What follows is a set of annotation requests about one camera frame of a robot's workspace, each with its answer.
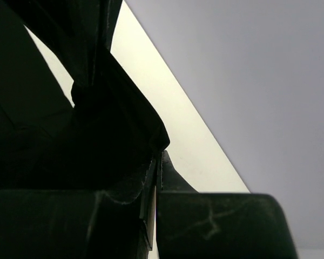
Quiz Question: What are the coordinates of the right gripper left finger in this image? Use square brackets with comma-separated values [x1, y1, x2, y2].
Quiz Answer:
[0, 160, 157, 258]

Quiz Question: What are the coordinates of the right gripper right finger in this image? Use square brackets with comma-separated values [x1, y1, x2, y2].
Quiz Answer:
[156, 152, 298, 258]

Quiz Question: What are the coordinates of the black long sleeve shirt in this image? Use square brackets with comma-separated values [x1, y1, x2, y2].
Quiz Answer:
[0, 1, 170, 189]

